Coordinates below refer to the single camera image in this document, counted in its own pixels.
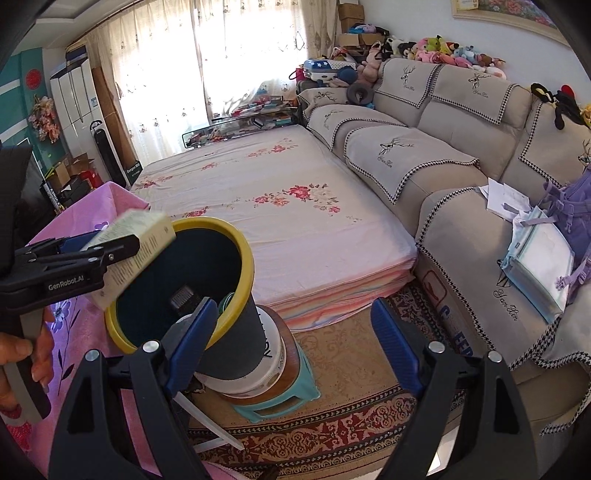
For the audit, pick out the white papers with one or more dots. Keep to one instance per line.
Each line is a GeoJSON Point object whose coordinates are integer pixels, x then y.
{"type": "Point", "coordinates": [503, 198]}

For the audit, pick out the black yellow plush toy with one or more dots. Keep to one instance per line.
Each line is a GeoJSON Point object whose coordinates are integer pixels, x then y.
{"type": "Point", "coordinates": [556, 106]}

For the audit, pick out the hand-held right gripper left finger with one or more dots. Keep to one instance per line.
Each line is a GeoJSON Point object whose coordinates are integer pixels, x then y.
{"type": "Point", "coordinates": [191, 346]}

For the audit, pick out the white table leg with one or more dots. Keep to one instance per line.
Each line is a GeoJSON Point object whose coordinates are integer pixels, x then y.
{"type": "Point", "coordinates": [207, 422]}

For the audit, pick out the cream floral mattress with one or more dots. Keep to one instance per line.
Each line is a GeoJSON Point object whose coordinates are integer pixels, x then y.
{"type": "Point", "coordinates": [277, 230]}

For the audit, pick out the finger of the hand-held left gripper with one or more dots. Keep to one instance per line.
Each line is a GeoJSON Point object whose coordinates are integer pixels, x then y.
{"type": "Point", "coordinates": [111, 251]}
{"type": "Point", "coordinates": [76, 242]}

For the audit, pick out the purple bag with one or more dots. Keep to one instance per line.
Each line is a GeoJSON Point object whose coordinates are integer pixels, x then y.
{"type": "Point", "coordinates": [572, 207]}

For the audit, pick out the patterned beige red rug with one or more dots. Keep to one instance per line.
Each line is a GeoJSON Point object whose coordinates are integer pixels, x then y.
{"type": "Point", "coordinates": [351, 350]}

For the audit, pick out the white plastic bucket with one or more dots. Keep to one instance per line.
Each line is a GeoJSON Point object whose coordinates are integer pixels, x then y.
{"type": "Point", "coordinates": [272, 353]}

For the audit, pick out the open brown cardboard box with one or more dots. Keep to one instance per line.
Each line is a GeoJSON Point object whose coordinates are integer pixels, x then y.
{"type": "Point", "coordinates": [358, 40]}

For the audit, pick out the white sheer curtain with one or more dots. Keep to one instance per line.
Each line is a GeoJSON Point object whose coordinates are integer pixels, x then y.
{"type": "Point", "coordinates": [184, 69]}

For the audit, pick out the grey neck pillow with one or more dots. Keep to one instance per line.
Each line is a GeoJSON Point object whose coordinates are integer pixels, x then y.
{"type": "Point", "coordinates": [361, 93]}

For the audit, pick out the white blue tote bag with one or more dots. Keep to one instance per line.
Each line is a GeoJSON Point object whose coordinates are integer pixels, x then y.
{"type": "Point", "coordinates": [540, 263]}

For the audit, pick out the cream printed carton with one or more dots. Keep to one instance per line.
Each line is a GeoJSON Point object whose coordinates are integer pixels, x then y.
{"type": "Point", "coordinates": [138, 249]}

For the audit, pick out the row of plush toys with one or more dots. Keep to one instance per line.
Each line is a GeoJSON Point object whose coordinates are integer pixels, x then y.
{"type": "Point", "coordinates": [443, 53]}

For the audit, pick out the black ribbed object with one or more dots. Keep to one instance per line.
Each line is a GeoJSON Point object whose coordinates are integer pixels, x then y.
{"type": "Point", "coordinates": [182, 300]}

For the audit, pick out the blue star-patterned bag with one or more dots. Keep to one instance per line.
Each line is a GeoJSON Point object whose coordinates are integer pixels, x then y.
{"type": "Point", "coordinates": [321, 69]}

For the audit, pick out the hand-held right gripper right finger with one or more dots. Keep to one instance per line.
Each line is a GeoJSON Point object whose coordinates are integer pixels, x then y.
{"type": "Point", "coordinates": [397, 344]}

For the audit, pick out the black yellow-rimmed trash bin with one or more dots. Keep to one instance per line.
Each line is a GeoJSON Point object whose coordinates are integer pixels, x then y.
{"type": "Point", "coordinates": [184, 258]}

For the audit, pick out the teal plastic stool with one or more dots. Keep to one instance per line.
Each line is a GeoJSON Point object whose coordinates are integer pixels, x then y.
{"type": "Point", "coordinates": [305, 392]}

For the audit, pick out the red round wall ornament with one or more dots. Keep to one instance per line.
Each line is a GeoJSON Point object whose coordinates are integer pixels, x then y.
{"type": "Point", "coordinates": [33, 78]}

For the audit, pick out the red box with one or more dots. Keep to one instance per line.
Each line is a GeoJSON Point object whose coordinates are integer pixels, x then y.
{"type": "Point", "coordinates": [92, 179]}

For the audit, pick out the black tower fan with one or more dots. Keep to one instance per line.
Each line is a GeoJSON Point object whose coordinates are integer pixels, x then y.
{"type": "Point", "coordinates": [108, 157]}

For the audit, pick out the cluttered glass coffee table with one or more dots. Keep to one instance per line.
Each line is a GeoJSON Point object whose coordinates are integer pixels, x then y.
{"type": "Point", "coordinates": [240, 120]}

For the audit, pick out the beige sofa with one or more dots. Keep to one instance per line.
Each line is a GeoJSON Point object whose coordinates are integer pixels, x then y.
{"type": "Point", "coordinates": [438, 152]}

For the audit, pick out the pink plush toy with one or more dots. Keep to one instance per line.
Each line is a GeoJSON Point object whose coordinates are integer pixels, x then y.
{"type": "Point", "coordinates": [369, 67]}

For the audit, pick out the open cardboard box with flaps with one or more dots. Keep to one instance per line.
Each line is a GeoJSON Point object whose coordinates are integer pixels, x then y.
{"type": "Point", "coordinates": [69, 170]}

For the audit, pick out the framed floral wall painting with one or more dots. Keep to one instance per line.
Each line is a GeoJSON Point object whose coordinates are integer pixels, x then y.
{"type": "Point", "coordinates": [508, 11]}

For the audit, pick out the pink artificial flowers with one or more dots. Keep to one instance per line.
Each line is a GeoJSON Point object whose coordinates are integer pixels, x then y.
{"type": "Point", "coordinates": [45, 120]}

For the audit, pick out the person's left hand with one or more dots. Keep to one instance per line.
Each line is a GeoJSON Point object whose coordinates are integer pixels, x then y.
{"type": "Point", "coordinates": [14, 350]}

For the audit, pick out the black box with white print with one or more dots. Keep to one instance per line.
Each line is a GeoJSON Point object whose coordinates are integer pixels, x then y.
{"type": "Point", "coordinates": [134, 173]}

